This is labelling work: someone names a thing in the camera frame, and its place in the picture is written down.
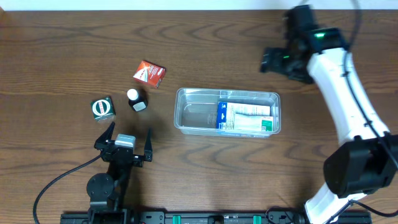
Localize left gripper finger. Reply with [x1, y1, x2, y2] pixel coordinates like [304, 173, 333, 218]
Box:
[144, 129, 153, 156]
[94, 121, 115, 148]

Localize red cardboard box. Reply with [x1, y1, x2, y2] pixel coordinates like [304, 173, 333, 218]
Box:
[133, 60, 166, 88]

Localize white green box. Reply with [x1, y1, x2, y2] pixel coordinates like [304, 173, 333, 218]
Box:
[233, 114, 274, 131]

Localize blue illustrated box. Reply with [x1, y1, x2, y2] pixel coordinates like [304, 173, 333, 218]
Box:
[216, 102, 274, 134]

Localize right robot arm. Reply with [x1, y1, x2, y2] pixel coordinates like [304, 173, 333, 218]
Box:
[261, 28, 397, 223]

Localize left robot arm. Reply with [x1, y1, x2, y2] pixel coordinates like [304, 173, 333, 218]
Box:
[86, 122, 153, 224]

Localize clear plastic container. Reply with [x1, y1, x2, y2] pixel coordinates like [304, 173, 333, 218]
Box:
[174, 88, 282, 138]

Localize green square box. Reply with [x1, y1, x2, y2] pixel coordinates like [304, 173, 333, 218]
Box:
[91, 96, 116, 121]

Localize dark bottle white cap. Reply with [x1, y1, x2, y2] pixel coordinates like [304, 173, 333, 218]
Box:
[127, 89, 147, 112]

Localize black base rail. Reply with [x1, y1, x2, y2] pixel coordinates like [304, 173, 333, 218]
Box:
[60, 210, 373, 224]

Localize right black cable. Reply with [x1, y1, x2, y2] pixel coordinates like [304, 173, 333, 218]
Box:
[298, 0, 398, 218]

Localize black cable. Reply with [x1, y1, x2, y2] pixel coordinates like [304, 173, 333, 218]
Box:
[298, 0, 398, 218]
[32, 151, 106, 224]

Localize left black cable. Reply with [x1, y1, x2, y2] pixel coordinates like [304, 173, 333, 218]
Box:
[32, 151, 106, 224]

